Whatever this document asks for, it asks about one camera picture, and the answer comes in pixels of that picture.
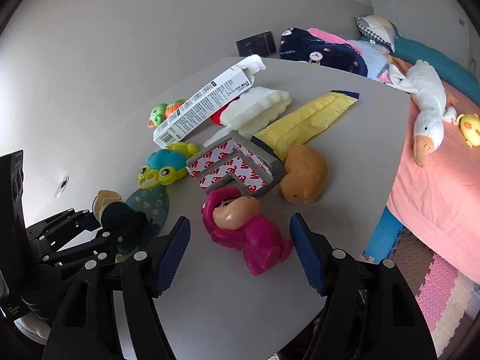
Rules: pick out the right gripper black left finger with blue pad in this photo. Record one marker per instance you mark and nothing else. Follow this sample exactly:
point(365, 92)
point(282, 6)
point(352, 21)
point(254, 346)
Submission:
point(145, 277)

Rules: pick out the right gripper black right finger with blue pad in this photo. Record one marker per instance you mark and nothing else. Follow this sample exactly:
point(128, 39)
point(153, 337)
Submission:
point(333, 273)

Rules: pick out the yellow snack bag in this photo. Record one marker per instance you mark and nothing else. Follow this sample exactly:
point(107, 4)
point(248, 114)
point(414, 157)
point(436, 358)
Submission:
point(303, 124)

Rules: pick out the white printed carton box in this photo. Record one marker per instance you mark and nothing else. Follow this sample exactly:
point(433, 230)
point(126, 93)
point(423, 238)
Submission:
point(208, 100)

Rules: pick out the pink hooded doll figure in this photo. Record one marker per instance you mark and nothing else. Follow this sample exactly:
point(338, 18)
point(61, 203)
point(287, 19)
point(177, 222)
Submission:
point(235, 222)

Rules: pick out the brown plush potato toy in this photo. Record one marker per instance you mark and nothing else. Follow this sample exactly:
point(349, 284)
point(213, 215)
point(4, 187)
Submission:
point(306, 175)

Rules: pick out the colourful foam floor mat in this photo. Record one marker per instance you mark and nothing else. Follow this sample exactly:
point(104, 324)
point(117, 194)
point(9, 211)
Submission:
point(447, 298)

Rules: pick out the pink bed sheet mattress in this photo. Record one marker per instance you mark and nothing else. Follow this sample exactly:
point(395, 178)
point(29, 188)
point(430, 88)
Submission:
point(439, 202)

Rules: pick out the grey 3M corner guard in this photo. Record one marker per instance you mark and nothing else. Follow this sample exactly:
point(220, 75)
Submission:
point(235, 161)

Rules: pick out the green frog orange toy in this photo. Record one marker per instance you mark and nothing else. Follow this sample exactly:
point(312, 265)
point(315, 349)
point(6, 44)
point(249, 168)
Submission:
point(162, 111)

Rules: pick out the red heart toy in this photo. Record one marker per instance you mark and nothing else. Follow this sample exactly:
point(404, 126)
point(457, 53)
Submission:
point(216, 117)

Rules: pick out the white goose plush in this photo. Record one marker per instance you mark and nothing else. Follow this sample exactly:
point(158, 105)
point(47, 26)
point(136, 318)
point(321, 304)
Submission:
point(434, 104)

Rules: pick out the yellow chick plush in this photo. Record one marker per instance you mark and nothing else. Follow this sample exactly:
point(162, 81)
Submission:
point(469, 125)

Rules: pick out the light blue knitted blanket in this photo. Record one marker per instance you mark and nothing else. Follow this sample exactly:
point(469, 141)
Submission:
point(374, 56)

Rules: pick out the teal pillow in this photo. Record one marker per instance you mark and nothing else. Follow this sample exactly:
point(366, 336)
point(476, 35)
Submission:
point(448, 70)

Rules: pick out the navy rabbit print blanket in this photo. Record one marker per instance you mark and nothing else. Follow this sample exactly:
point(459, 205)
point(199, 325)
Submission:
point(300, 46)

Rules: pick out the pink fleece blanket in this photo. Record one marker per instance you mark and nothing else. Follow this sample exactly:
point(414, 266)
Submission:
point(325, 36)

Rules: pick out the patchwork grey yellow pillow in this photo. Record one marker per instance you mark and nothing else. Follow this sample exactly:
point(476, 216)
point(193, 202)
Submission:
point(378, 30)

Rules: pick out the black wall switch panel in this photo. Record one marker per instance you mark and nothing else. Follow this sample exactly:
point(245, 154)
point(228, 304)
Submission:
point(261, 44)

